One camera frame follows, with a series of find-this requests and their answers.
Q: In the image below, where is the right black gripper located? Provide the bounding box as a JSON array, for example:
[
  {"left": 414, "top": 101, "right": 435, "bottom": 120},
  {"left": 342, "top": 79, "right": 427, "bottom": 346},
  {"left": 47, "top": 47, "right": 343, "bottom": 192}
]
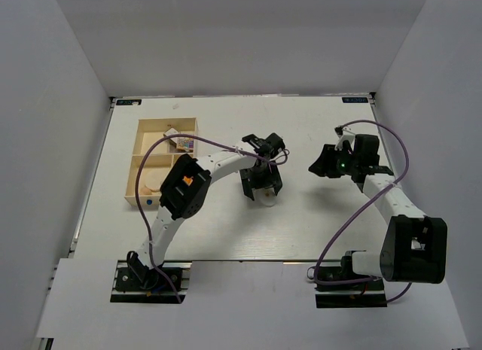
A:
[{"left": 308, "top": 144, "right": 359, "bottom": 178}]

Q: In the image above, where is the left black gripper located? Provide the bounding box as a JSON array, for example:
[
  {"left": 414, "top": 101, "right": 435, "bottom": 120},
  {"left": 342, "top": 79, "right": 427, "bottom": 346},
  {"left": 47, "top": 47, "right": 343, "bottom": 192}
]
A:
[{"left": 239, "top": 160, "right": 282, "bottom": 199}]

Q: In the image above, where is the white bottle gold cap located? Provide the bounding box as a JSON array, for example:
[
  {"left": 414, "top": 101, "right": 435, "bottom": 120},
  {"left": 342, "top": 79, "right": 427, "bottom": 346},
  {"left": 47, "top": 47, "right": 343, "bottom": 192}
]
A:
[{"left": 257, "top": 190, "right": 277, "bottom": 208}]

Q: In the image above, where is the small colourful eyeshadow palette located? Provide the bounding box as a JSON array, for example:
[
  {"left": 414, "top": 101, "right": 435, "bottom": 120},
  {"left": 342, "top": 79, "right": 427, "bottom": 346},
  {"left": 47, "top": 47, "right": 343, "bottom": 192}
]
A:
[{"left": 176, "top": 137, "right": 194, "bottom": 152}]

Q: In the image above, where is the round beige powder puff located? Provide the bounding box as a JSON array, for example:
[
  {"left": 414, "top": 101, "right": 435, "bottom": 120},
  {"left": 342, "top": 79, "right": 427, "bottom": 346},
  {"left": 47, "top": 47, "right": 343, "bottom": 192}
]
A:
[{"left": 144, "top": 168, "right": 166, "bottom": 192}]

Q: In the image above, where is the orange tube white cap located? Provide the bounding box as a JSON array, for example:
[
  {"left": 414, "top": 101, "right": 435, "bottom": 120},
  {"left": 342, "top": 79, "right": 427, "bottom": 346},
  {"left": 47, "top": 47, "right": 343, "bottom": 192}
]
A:
[{"left": 183, "top": 176, "right": 194, "bottom": 186}]

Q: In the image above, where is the gold eyeshadow palette white label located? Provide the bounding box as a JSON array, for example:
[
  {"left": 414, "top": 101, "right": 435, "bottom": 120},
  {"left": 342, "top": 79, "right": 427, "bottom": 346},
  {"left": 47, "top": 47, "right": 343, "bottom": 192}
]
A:
[{"left": 163, "top": 127, "right": 180, "bottom": 148}]

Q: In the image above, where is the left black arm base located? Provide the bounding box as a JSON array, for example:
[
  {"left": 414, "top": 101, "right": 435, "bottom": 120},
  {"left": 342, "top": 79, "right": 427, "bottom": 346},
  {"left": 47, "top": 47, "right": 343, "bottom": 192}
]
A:
[{"left": 110, "top": 261, "right": 191, "bottom": 305}]

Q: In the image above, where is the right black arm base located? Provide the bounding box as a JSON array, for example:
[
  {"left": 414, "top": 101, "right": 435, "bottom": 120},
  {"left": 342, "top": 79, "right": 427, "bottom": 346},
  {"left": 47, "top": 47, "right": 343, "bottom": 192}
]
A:
[{"left": 315, "top": 265, "right": 387, "bottom": 309}]

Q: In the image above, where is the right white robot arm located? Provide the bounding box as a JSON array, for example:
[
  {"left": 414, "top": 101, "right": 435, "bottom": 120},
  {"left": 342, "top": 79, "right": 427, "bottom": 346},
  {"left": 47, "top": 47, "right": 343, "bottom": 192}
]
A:
[{"left": 309, "top": 134, "right": 447, "bottom": 289}]

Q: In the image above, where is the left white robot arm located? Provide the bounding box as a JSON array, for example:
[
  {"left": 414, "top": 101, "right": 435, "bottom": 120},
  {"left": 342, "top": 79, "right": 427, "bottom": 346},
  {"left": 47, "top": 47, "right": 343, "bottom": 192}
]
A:
[{"left": 127, "top": 133, "right": 288, "bottom": 291}]

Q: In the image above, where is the right blue table sticker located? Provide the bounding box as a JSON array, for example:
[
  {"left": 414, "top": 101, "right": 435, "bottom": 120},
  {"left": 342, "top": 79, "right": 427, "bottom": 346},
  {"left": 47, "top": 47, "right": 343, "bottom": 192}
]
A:
[{"left": 342, "top": 96, "right": 369, "bottom": 104}]

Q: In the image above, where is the blue table sticker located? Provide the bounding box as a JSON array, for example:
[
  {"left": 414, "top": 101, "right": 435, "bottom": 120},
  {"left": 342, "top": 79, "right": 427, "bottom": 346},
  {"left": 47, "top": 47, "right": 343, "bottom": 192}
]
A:
[
  {"left": 116, "top": 99, "right": 142, "bottom": 106},
  {"left": 342, "top": 96, "right": 369, "bottom": 104}
]

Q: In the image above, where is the wooden divided organizer box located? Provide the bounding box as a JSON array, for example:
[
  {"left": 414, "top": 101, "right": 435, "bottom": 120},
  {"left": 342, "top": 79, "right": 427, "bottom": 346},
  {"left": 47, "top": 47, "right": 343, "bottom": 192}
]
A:
[{"left": 124, "top": 117, "right": 198, "bottom": 209}]

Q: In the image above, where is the left blue table sticker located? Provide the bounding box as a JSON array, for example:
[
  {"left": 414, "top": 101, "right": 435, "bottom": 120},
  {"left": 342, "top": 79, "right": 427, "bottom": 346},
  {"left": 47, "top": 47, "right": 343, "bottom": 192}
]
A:
[{"left": 116, "top": 99, "right": 142, "bottom": 106}]

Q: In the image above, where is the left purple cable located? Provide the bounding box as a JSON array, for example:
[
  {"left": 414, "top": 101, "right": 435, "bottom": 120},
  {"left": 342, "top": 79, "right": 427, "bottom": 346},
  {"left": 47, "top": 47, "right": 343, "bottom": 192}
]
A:
[{"left": 136, "top": 133, "right": 290, "bottom": 304}]

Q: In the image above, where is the purple cable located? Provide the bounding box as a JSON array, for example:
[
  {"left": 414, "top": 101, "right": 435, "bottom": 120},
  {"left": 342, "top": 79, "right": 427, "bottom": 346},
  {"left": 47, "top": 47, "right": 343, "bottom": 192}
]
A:
[
  {"left": 314, "top": 119, "right": 412, "bottom": 304},
  {"left": 136, "top": 133, "right": 290, "bottom": 304}
]

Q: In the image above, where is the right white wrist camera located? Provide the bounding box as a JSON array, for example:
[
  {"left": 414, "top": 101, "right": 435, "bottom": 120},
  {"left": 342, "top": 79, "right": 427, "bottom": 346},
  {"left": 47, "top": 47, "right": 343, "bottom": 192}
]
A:
[{"left": 334, "top": 126, "right": 355, "bottom": 153}]

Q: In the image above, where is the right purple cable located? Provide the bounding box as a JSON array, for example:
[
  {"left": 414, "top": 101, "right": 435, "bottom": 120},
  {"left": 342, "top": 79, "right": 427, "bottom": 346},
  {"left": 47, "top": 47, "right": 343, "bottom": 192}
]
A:
[{"left": 314, "top": 119, "right": 412, "bottom": 304}]

